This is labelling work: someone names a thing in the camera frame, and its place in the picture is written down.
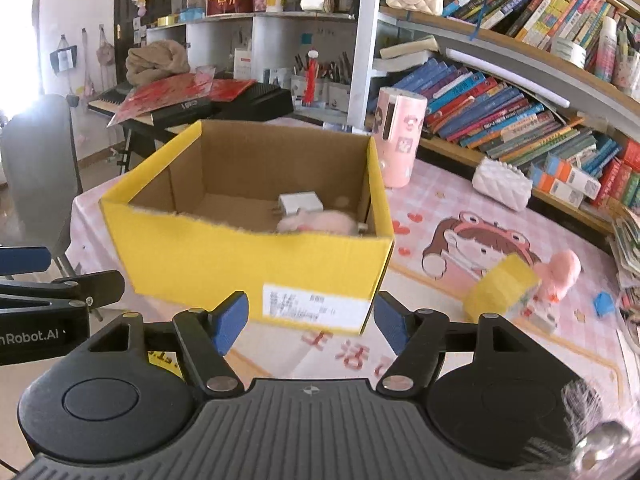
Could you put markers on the small blue clip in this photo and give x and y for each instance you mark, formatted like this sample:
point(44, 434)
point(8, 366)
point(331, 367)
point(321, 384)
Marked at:
point(604, 304)

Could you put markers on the red paper sheets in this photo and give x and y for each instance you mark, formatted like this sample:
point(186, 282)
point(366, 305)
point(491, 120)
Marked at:
point(170, 92)

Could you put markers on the stack of papers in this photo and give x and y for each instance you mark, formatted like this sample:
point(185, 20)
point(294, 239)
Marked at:
point(627, 250)

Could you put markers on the hanging tote bag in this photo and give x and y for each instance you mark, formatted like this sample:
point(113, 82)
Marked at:
point(64, 57)

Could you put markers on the white bookshelf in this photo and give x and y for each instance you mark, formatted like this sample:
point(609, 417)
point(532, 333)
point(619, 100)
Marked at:
point(370, 35)

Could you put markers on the red tassel pen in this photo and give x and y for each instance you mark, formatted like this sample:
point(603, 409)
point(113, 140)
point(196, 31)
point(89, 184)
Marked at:
point(311, 80)

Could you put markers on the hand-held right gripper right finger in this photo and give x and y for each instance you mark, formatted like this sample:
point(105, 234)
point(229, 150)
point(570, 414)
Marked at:
point(392, 322)

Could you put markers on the black electronic keyboard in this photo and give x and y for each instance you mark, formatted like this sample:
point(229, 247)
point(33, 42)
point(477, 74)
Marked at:
point(190, 107)

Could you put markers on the grey chair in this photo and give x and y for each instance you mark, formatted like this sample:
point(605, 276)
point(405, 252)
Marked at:
point(40, 170)

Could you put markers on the white lying book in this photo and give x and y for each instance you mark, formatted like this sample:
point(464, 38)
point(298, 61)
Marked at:
point(407, 55)

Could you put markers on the white round container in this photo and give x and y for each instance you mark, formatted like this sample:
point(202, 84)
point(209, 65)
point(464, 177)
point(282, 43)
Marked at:
point(570, 52)

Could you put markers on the white light bar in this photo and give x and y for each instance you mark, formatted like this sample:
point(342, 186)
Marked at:
point(505, 75)

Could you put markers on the white curved side shelf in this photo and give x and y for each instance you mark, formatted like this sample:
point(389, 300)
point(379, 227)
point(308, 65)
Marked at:
point(270, 27)

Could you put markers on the black case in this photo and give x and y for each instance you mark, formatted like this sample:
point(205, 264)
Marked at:
point(255, 102)

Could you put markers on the beige towel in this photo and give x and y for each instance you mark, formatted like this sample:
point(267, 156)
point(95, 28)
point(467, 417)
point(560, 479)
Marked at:
point(157, 62)

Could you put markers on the pink printed cylinder canister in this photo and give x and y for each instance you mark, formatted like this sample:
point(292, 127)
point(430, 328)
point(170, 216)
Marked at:
point(400, 135)

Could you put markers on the row of upright books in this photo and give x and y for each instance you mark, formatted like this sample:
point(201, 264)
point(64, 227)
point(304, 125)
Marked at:
point(550, 0)

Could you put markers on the white quilted pouch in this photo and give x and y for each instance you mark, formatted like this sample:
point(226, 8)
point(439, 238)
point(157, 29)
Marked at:
point(502, 185)

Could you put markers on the yellow cardboard box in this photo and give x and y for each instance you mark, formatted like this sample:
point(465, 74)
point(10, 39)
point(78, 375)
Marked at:
point(200, 265)

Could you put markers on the yellow tape roll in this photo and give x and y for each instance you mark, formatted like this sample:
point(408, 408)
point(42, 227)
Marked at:
point(500, 285)

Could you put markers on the dark wooden door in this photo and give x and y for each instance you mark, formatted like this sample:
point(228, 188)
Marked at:
point(130, 10)

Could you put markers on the pink plush toy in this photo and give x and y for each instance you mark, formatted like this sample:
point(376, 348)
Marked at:
point(320, 223)

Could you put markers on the row of leaning books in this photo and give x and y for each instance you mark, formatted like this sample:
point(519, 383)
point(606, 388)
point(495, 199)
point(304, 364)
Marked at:
point(500, 110)

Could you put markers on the white box red label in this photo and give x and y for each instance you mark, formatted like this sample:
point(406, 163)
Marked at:
point(244, 65)

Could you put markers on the row of pen cups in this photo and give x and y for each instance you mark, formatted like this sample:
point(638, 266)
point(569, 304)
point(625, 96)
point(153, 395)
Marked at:
point(620, 60)

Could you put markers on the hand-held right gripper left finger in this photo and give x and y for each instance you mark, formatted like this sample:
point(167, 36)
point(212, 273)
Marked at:
point(230, 322)

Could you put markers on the red boxed book set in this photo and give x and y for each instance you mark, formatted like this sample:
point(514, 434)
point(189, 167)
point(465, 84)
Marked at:
point(622, 175)

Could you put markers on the white power adapter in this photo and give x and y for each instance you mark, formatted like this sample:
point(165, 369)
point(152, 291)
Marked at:
point(300, 203)

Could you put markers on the orange and white box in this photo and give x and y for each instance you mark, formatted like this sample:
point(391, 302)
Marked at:
point(572, 175)
point(555, 190)

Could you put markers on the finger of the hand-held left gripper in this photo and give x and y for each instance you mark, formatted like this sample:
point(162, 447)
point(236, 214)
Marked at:
point(95, 287)
point(25, 260)

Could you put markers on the white desk organizer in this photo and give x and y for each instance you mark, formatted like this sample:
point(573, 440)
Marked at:
point(310, 92)

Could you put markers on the pink plush duck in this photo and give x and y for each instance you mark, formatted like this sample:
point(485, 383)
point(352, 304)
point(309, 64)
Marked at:
point(562, 270)

